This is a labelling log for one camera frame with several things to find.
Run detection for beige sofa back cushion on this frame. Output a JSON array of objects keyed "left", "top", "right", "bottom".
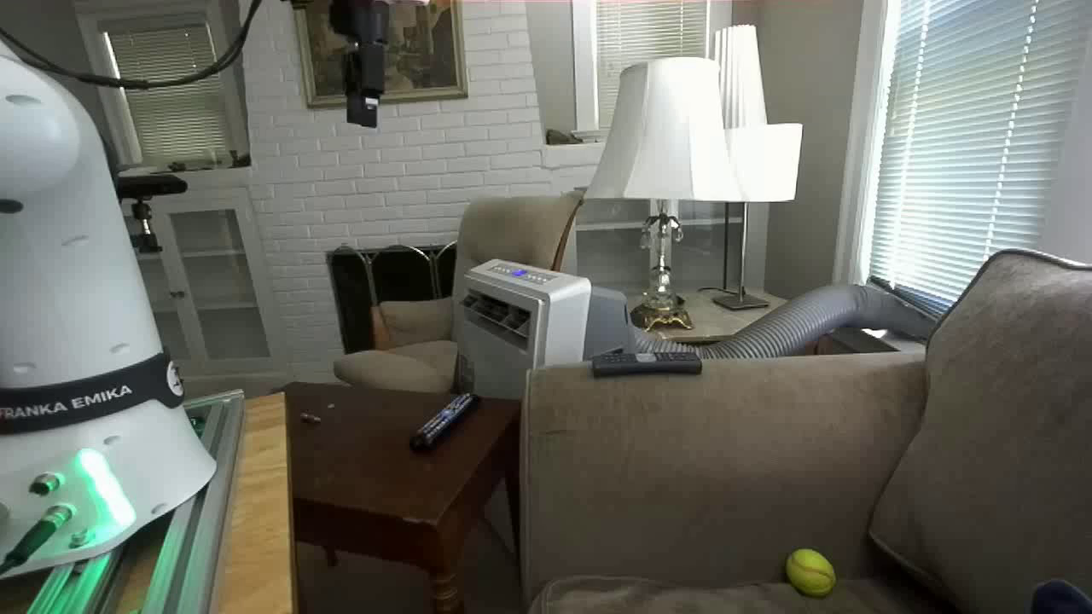
[{"left": 868, "top": 248, "right": 1092, "bottom": 614}]

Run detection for dark blue cloth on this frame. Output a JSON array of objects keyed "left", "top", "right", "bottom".
[{"left": 1030, "top": 579, "right": 1092, "bottom": 614}]

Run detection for narrow window with blinds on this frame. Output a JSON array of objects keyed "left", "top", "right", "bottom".
[{"left": 570, "top": 0, "right": 736, "bottom": 142}]

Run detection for white glass door cabinet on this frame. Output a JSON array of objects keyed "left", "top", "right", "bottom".
[{"left": 122, "top": 183, "right": 289, "bottom": 378}]

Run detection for beige sofa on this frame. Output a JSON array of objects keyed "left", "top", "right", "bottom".
[{"left": 520, "top": 248, "right": 1092, "bottom": 614}]

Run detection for floor lamp with white shades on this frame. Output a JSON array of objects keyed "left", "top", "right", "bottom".
[{"left": 712, "top": 24, "right": 804, "bottom": 311}]

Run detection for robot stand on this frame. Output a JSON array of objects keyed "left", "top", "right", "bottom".
[{"left": 0, "top": 390, "right": 296, "bottom": 614}]

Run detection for camera on mount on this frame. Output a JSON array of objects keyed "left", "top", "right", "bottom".
[{"left": 115, "top": 173, "right": 189, "bottom": 255}]

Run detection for table lamp with white shade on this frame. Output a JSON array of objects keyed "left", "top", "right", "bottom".
[{"left": 584, "top": 56, "right": 745, "bottom": 333}]

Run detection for dark wooden side table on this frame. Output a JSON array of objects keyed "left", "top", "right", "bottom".
[{"left": 281, "top": 380, "right": 524, "bottom": 614}]

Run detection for small window with blinds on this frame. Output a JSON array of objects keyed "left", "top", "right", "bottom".
[{"left": 75, "top": 7, "right": 252, "bottom": 171}]

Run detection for grey ribbed exhaust hose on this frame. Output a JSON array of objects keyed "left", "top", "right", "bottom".
[{"left": 634, "top": 283, "right": 938, "bottom": 360}]

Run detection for white portable air conditioner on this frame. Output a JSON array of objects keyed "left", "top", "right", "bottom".
[{"left": 451, "top": 258, "right": 634, "bottom": 401}]

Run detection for beige armchair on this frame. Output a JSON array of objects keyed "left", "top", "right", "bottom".
[{"left": 332, "top": 191, "right": 587, "bottom": 394}]

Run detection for yellow tennis ball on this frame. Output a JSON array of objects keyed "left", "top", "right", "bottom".
[{"left": 785, "top": 547, "right": 838, "bottom": 598}]

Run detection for light stone end table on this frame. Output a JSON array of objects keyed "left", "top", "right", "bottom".
[{"left": 625, "top": 288, "right": 790, "bottom": 344}]

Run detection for black fireplace screen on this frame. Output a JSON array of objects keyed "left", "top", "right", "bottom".
[{"left": 325, "top": 242, "right": 460, "bottom": 356}]

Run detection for large window with blinds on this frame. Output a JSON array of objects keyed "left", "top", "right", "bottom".
[{"left": 834, "top": 0, "right": 1092, "bottom": 318}]

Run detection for framed painting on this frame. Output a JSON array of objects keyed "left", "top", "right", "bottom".
[{"left": 292, "top": 0, "right": 469, "bottom": 110}]

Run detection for black and blue remote control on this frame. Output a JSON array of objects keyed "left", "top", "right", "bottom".
[{"left": 409, "top": 391, "right": 481, "bottom": 452}]

